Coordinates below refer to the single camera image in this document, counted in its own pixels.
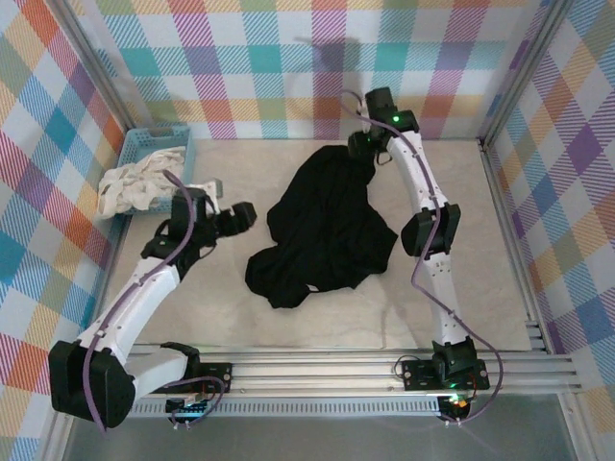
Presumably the black t-shirt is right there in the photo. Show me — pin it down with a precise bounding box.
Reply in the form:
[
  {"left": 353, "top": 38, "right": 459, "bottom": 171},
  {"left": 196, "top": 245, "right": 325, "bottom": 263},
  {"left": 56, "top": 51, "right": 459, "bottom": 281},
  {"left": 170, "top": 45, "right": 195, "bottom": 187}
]
[{"left": 244, "top": 145, "right": 400, "bottom": 310}]

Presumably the crumpled white cloth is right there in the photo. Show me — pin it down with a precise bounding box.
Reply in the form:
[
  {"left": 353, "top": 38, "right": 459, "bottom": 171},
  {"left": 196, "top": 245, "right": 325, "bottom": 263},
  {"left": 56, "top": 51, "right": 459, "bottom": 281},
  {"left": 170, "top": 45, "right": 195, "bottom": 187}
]
[{"left": 97, "top": 145, "right": 187, "bottom": 221}]

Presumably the blue plastic basket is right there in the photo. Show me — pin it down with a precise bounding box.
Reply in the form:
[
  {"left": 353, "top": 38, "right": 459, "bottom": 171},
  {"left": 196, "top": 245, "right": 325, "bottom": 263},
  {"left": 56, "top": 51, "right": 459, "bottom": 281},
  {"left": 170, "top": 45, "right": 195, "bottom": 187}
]
[{"left": 113, "top": 127, "right": 197, "bottom": 214}]

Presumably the left controller board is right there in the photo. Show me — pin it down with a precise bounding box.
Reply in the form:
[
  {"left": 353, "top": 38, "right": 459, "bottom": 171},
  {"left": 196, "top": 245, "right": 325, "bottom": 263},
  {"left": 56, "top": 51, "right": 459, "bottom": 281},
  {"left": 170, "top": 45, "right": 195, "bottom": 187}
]
[{"left": 165, "top": 392, "right": 215, "bottom": 424}]

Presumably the controller board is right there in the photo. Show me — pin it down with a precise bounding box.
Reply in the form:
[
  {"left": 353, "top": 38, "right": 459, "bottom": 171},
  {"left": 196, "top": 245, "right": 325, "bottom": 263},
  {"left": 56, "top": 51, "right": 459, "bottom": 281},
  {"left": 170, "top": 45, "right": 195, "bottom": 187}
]
[
  {"left": 439, "top": 393, "right": 475, "bottom": 422},
  {"left": 165, "top": 392, "right": 215, "bottom": 424}
]

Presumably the right controller board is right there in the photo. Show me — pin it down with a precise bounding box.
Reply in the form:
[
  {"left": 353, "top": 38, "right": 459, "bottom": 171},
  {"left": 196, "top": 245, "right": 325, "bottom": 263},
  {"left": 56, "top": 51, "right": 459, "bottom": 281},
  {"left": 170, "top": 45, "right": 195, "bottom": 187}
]
[{"left": 439, "top": 393, "right": 475, "bottom": 422}]

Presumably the aluminium frame post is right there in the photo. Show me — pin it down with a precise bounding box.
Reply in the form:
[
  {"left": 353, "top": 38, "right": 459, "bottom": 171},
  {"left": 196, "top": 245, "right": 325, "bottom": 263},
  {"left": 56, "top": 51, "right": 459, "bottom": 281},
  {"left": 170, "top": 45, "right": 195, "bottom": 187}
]
[
  {"left": 479, "top": 0, "right": 580, "bottom": 143},
  {"left": 45, "top": 0, "right": 138, "bottom": 133}
]

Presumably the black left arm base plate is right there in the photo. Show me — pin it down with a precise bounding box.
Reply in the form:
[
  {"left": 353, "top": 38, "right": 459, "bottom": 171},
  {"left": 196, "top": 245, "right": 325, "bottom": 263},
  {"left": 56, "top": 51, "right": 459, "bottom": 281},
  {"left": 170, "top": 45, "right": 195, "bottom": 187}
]
[{"left": 189, "top": 362, "right": 235, "bottom": 395}]

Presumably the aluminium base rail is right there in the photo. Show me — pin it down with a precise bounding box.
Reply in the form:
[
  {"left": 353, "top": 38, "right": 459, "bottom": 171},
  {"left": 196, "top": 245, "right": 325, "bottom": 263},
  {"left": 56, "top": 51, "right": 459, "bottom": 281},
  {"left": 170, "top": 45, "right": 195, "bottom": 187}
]
[{"left": 122, "top": 343, "right": 582, "bottom": 399}]

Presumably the aluminium side rail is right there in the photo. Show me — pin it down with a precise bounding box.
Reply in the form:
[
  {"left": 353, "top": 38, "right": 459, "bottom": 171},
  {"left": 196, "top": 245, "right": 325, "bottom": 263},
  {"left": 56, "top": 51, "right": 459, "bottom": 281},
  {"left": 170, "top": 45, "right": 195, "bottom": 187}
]
[{"left": 479, "top": 137, "right": 554, "bottom": 355}]

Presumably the slotted grey cable duct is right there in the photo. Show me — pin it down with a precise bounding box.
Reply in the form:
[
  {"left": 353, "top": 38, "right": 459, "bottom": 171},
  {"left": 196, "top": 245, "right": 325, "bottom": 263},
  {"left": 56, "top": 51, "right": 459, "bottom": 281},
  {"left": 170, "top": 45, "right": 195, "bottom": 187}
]
[{"left": 119, "top": 396, "right": 443, "bottom": 420}]

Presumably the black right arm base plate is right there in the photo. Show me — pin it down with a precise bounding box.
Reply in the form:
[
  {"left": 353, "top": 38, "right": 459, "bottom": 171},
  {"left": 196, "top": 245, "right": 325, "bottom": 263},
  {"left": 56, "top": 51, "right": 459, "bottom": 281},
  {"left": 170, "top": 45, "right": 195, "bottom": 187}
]
[{"left": 401, "top": 357, "right": 491, "bottom": 391}]

